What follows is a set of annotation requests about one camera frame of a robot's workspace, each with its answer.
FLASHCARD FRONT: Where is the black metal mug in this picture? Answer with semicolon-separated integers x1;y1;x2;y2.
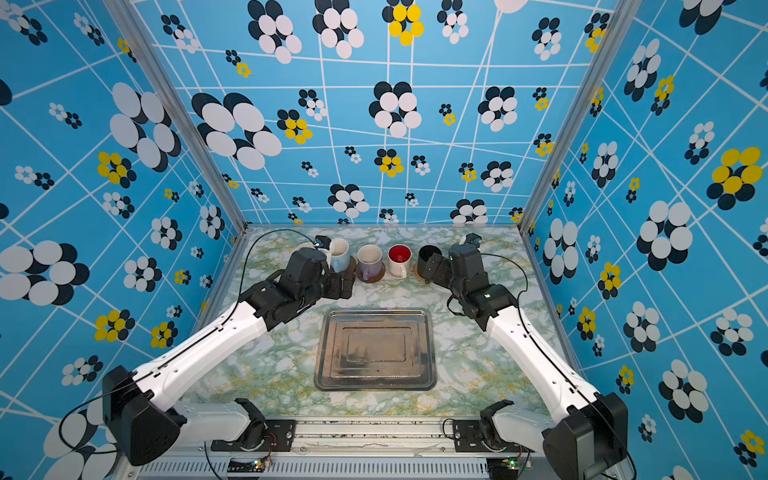
416;244;442;280

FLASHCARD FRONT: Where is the white mug blue handle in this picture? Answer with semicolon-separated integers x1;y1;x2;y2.
330;238;351;273

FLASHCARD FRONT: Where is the red interior white mug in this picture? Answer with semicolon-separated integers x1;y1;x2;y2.
387;244;413;279

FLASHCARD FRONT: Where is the white mug purple handle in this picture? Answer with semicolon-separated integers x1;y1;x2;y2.
356;244;385;276

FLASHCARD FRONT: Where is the dark brown round wooden coaster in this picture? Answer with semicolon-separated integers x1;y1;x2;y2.
343;257;357;278

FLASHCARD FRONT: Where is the rusty brown round coaster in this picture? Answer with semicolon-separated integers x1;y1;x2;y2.
355;269;386;283

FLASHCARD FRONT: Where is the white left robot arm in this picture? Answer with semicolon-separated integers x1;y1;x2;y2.
102;248;355;466

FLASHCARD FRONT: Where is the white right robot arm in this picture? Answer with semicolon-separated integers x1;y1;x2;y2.
420;235;631;479

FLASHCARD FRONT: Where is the metal serving tray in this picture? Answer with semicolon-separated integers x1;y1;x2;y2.
314;309;437;391

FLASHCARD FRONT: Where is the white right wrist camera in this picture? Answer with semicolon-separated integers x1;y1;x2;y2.
462;233;482;247

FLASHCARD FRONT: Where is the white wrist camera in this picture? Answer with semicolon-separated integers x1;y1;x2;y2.
313;235;332;251
462;233;482;247

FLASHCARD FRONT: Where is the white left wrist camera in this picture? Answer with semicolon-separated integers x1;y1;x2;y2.
313;235;332;251

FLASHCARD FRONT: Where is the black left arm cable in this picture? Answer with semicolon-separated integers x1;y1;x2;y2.
237;227;316;307

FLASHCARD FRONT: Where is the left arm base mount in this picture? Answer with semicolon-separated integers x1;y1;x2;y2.
210;419;297;453

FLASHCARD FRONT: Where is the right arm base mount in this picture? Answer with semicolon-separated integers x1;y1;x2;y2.
441;419;529;455

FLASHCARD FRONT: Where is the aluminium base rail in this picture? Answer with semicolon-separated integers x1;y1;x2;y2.
113;417;557;479

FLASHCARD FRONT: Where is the aluminium corner post right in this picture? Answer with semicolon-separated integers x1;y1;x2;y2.
519;0;642;234

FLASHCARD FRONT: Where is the aluminium corner post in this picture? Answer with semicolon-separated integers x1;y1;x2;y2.
519;0;642;234
104;1;247;235

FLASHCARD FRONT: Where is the aluminium corner post left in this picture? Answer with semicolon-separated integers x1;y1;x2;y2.
104;1;247;235

